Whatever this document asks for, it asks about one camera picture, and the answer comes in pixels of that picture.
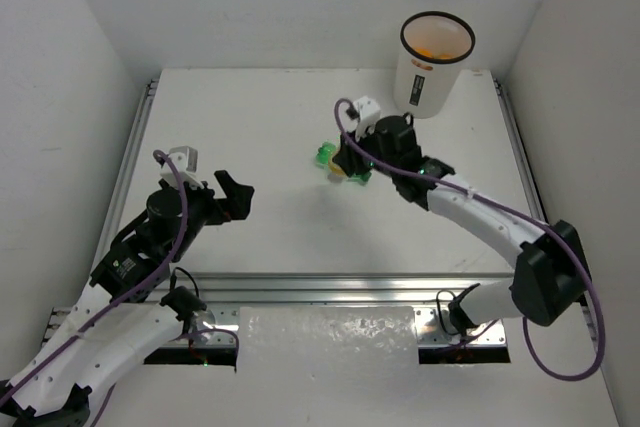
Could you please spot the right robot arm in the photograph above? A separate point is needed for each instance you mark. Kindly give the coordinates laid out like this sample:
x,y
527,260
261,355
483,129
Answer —
x,y
545,281

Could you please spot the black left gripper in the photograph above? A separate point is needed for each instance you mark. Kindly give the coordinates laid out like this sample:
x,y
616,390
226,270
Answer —
x,y
216,206

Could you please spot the orange bottle brown cap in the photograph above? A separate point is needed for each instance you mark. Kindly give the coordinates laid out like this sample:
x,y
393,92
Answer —
x,y
427,53

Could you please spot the green plastic bottle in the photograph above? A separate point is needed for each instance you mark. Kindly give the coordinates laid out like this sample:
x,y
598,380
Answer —
x,y
323,157

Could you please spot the white foam cover plate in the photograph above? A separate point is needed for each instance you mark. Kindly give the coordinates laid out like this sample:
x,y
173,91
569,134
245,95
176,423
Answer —
x,y
327,338

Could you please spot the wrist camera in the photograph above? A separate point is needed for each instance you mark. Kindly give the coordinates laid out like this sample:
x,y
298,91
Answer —
x,y
367,112
184,159

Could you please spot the aluminium table edge rail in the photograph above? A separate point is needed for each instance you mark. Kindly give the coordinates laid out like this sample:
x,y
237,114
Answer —
x,y
329,289

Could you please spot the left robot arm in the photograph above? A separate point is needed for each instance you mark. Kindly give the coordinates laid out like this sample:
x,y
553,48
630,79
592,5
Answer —
x,y
113,328

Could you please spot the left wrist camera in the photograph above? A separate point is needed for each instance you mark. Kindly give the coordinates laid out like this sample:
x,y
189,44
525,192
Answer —
x,y
184,159

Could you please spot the clear bottle yellow cap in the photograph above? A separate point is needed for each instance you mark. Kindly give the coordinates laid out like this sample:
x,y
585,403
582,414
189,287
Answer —
x,y
335,173

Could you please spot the white bin black rim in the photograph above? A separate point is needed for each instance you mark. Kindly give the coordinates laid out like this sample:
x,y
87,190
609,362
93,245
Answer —
x,y
422,85

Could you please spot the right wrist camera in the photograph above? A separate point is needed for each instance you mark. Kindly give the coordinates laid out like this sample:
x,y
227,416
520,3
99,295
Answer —
x,y
367,112

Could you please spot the left side rail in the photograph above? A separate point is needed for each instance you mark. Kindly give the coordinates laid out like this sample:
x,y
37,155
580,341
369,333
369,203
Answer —
x,y
123,181

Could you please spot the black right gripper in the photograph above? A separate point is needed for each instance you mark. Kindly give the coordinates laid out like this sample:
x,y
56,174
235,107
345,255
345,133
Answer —
x,y
350,156

